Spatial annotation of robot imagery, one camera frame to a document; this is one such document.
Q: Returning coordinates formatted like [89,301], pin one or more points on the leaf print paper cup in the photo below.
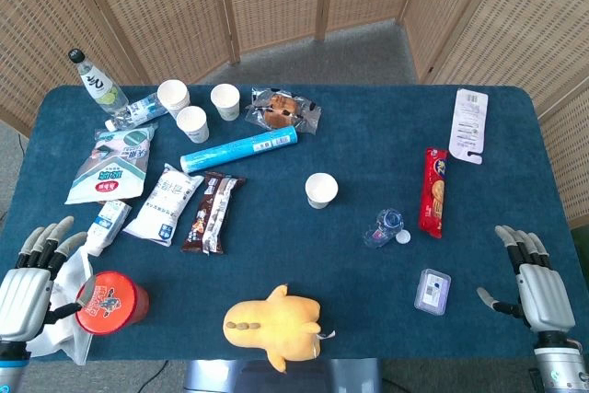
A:
[321,190]

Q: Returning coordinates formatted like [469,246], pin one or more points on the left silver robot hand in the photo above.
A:
[23,292]

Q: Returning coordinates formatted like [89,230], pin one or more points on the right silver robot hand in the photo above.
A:
[545,296]

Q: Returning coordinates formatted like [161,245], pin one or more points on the small white blue carton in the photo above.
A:
[107,225]

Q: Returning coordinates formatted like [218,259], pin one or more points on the green print paper cup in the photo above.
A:
[225,98]

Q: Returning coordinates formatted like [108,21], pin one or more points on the blue plastic bag roll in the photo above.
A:
[239,149]

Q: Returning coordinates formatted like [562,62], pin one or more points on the stack of paper cups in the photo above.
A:
[172,94]

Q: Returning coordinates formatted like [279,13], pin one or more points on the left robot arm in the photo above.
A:
[11,365]

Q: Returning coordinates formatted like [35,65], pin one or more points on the yellow plush toy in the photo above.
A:
[271,324]

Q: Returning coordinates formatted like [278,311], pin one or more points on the white paper cup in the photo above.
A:
[192,121]

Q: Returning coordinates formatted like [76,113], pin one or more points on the brown snack pack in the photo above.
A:
[211,213]

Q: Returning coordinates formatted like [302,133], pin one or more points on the blue label water bottle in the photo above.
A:
[138,112]

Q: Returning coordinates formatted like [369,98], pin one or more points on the red biscuit pack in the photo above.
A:
[432,195]

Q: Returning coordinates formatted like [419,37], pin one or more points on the bread in clear wrapper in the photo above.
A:
[280,107]

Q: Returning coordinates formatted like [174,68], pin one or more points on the white green pouch bag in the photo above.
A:
[110,167]

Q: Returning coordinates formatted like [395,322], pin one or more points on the white blue powder bag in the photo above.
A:
[161,204]

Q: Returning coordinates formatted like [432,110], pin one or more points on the white plastic bag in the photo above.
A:
[76,269]

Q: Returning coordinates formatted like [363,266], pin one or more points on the crushed clear water bottle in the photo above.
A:
[384,227]

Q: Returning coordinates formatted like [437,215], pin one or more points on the red lidded cup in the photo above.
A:
[115,305]

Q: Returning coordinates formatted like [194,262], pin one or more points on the purple clear plastic box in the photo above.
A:
[432,292]

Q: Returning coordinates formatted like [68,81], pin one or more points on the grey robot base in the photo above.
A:
[207,377]

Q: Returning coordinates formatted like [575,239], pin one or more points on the white bottle cap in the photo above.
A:
[403,237]

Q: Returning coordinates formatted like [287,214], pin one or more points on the lime label soda bottle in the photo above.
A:
[99,84]

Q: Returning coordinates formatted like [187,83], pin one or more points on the white card blister pack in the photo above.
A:
[467,121]

